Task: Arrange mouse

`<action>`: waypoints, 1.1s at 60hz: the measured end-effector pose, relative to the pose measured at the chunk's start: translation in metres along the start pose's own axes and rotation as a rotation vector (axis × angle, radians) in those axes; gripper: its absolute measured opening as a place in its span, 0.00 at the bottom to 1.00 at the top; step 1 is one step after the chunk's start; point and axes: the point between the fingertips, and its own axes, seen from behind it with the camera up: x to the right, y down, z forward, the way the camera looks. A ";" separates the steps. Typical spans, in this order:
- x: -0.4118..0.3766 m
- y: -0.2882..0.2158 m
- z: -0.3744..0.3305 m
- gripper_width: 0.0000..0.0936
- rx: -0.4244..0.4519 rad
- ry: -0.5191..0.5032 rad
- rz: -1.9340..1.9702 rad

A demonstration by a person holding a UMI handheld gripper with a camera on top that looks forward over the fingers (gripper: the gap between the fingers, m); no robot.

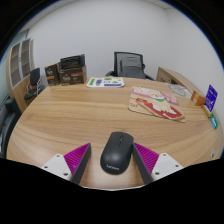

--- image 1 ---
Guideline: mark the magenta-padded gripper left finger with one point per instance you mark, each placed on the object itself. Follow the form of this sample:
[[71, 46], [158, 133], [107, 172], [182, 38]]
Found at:
[[77, 159]]

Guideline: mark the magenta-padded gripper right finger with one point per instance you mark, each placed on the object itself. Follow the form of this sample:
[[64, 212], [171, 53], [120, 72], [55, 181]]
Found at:
[[148, 160]]

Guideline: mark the black computer mouse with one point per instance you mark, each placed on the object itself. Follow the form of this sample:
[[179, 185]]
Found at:
[[116, 153]]

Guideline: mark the colourful printed mouse pad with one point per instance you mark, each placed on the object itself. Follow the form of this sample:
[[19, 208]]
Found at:
[[153, 103]]

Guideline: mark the small white tag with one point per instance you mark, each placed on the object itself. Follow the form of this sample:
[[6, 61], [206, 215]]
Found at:
[[212, 153]]

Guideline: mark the dark padded armchair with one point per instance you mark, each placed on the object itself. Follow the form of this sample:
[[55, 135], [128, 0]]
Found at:
[[8, 126]]

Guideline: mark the yellow wooden card stand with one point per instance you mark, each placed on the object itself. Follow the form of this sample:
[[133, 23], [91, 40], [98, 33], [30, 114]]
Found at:
[[207, 111]]

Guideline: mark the green and blue packet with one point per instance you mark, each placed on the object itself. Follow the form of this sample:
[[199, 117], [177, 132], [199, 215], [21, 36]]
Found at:
[[214, 120]]

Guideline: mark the small orange-brown box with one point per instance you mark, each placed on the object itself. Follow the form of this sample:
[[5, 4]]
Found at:
[[198, 98]]

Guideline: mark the white sheet with coloured shapes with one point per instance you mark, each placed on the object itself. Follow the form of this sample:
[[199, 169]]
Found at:
[[105, 82]]

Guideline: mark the wide brown cardboard box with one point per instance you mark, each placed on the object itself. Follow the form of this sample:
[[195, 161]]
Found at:
[[73, 76]]

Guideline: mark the wooden side desk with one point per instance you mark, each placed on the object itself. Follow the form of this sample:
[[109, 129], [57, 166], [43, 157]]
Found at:
[[173, 76]]

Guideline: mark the purple upright card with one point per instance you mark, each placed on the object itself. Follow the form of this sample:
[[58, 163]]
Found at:
[[211, 98]]

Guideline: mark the small brown cardboard box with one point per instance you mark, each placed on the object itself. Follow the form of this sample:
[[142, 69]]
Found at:
[[52, 74]]

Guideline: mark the grey backpack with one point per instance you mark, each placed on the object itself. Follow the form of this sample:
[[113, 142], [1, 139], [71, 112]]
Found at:
[[132, 68]]

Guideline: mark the small black chair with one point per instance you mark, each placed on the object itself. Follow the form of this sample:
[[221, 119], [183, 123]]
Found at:
[[34, 76]]

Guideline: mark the black box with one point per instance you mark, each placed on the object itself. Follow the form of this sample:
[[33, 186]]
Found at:
[[72, 62]]

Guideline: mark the black mesh office chair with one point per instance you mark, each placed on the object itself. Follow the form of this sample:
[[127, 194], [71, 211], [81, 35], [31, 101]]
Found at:
[[116, 58]]

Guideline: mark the wooden shelf unit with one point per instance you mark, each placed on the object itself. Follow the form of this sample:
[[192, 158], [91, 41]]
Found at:
[[18, 66]]

